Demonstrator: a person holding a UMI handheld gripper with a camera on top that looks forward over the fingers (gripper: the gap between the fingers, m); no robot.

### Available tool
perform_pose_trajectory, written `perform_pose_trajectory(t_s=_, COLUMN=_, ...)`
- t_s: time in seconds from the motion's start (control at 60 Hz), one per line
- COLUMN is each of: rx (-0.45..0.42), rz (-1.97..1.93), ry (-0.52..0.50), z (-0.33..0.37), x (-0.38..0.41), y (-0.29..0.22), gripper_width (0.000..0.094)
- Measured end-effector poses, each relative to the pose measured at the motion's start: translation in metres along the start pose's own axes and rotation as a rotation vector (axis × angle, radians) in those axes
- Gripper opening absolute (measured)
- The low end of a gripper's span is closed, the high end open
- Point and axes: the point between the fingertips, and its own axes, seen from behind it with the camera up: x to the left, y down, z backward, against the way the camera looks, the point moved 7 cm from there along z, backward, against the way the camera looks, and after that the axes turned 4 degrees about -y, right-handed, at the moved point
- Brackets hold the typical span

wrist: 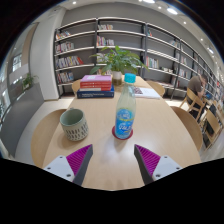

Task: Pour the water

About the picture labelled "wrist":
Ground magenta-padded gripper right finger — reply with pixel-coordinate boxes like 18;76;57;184
133;143;184;186

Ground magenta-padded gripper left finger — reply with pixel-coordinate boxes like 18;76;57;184
43;143;94;187

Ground clear bottle with blue cap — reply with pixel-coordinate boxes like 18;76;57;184
114;73;137;140

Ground green patterned ceramic mug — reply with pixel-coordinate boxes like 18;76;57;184
59;107;90;142

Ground flat round red coaster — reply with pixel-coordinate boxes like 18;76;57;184
111;125;134;141

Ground curved-back wooden chair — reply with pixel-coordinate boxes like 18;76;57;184
170;105;204;152
146;79;167;98
71;79;82;95

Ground white book with patterned cover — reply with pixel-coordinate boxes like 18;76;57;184
133;86;162;100

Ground open-back wooden chair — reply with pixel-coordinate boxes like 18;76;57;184
200;109;224;150
179;87;208;118

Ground dark blue book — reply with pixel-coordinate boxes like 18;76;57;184
76;85;116;100

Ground person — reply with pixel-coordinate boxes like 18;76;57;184
187;73;210;119

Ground pink book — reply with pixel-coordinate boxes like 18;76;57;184
79;74;113;84

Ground small green plant by window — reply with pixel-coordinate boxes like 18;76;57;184
20;73;39;91

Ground green potted plant, white pot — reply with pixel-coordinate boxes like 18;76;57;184
89;45;149;86

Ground grey bookshelf unit with books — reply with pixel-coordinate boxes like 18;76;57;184
53;16;223;101

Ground round ceiling lights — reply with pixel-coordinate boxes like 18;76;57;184
71;0;215;55

